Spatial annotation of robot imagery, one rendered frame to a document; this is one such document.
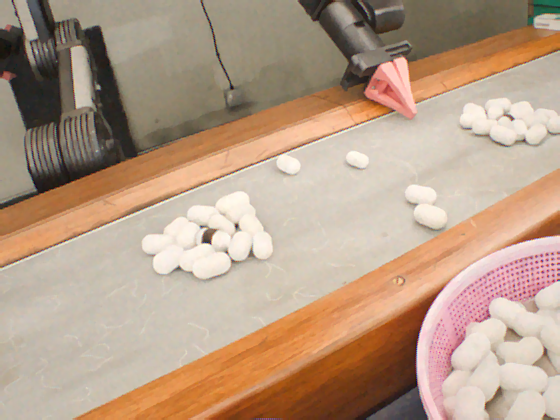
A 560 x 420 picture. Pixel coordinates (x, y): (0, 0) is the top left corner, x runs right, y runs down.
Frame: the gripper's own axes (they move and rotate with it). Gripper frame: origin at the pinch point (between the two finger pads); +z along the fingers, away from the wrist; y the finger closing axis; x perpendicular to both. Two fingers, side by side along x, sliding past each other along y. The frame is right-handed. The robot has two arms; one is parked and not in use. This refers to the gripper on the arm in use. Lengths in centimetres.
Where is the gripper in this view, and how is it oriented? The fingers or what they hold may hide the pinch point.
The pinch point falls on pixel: (410, 111)
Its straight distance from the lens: 77.5
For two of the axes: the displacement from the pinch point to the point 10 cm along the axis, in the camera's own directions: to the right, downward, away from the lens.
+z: 4.8, 8.2, -3.0
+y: 8.6, -3.7, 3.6
